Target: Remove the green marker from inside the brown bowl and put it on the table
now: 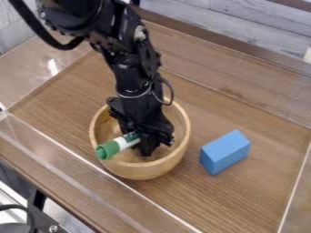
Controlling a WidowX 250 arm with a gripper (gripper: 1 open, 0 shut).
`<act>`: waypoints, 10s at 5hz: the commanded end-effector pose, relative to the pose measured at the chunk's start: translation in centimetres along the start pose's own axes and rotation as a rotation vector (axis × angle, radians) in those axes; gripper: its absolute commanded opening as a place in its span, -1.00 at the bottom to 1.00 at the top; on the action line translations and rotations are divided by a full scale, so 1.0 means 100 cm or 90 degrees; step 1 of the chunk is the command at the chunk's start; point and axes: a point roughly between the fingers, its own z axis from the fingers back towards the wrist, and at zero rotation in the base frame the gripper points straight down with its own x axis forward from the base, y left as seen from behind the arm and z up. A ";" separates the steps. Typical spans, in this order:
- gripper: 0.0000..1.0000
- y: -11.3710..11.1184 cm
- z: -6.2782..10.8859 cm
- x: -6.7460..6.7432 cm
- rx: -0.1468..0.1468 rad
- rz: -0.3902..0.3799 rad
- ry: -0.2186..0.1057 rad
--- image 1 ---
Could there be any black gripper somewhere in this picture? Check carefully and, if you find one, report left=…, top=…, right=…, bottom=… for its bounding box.
left=106, top=92, right=174, bottom=157

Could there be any brown wooden bowl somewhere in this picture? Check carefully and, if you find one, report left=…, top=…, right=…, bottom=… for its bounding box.
left=88, top=102, right=190, bottom=180

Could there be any green and white marker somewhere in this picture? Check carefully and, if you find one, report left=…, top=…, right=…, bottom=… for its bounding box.
left=94, top=132, right=141, bottom=160

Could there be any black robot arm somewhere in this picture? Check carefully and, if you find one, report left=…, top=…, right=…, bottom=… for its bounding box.
left=7, top=0, right=173, bottom=157

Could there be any blue foam block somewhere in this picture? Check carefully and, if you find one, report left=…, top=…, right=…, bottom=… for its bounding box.
left=198, top=130, right=250, bottom=175

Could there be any clear acrylic tray wall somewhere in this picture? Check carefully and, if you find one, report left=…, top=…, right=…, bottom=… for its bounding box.
left=0, top=39, right=311, bottom=233

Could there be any black table leg bracket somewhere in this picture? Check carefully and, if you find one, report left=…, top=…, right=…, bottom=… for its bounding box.
left=26, top=189, right=69, bottom=233

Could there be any black cable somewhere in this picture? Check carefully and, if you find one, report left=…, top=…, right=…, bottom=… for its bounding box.
left=0, top=203, right=44, bottom=233

